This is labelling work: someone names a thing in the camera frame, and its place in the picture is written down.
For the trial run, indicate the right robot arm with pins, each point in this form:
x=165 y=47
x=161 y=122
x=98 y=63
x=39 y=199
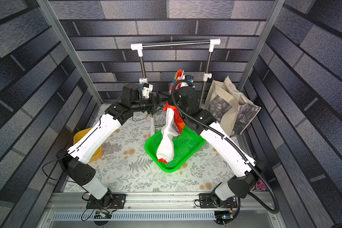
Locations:
x=246 y=170

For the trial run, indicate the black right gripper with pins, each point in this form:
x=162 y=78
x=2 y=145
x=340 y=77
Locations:
x=174 y=95

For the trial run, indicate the green plastic basket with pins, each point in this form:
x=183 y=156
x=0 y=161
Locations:
x=185 y=145

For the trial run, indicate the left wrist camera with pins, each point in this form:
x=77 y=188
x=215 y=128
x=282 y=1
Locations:
x=146 y=89

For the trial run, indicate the white cartoon jacket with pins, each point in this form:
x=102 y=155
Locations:
x=165 y=152

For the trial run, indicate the beige canvas tote bag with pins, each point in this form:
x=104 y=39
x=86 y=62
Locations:
x=231 y=108

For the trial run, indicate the yellow plastic bowl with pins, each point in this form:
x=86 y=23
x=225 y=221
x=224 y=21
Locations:
x=86 y=143

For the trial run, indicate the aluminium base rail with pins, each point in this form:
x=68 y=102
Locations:
x=156 y=210

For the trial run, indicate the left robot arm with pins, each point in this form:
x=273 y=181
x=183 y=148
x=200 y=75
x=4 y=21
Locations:
x=75 y=160

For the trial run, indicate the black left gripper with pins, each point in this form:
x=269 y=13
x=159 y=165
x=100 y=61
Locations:
x=155 y=104

